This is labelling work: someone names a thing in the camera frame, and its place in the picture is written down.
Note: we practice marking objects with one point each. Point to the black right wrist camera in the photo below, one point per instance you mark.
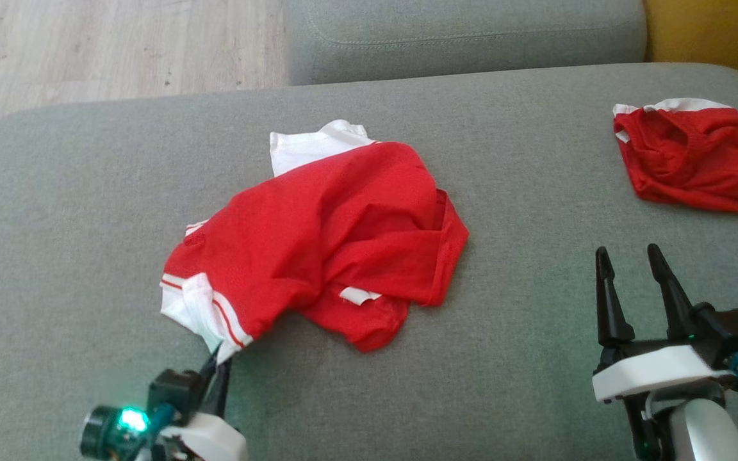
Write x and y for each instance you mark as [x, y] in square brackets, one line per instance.
[734, 333]

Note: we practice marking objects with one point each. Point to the red shorts with white trim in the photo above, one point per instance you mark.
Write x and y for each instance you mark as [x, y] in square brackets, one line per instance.
[696, 160]

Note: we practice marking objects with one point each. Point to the large grey sofa seat cushion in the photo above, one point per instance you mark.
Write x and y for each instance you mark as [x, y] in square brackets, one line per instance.
[87, 224]

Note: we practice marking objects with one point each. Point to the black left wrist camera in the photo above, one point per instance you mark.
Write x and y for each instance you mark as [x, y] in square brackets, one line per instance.
[173, 387]

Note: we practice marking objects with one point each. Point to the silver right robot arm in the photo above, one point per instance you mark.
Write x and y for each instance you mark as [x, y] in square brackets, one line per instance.
[702, 429]

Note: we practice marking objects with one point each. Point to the long grey sofa seat cushion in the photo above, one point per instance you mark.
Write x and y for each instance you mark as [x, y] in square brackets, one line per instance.
[459, 38]

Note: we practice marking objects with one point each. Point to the red jersey with white sleeves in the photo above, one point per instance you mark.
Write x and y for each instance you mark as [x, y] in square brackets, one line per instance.
[318, 224]

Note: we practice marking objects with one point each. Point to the blue left camera connector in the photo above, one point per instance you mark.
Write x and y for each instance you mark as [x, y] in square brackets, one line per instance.
[163, 415]

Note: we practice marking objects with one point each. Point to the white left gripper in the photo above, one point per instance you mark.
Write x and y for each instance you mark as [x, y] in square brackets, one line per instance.
[212, 442]

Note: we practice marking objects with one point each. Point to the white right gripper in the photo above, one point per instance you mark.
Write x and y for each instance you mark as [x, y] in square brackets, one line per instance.
[651, 371]

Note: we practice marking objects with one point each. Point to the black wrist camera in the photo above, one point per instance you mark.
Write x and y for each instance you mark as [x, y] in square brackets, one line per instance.
[173, 387]
[734, 333]

